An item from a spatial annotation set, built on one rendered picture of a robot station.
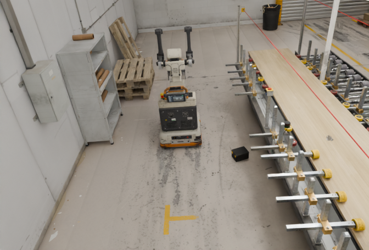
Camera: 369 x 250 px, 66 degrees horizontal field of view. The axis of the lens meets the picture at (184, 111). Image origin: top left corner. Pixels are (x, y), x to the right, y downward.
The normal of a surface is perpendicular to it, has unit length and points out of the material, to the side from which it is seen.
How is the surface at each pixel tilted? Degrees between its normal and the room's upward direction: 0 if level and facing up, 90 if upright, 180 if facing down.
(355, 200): 0
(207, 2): 90
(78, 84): 90
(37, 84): 90
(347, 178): 0
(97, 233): 0
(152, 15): 90
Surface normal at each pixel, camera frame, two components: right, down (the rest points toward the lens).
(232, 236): -0.08, -0.85
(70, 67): 0.00, 0.52
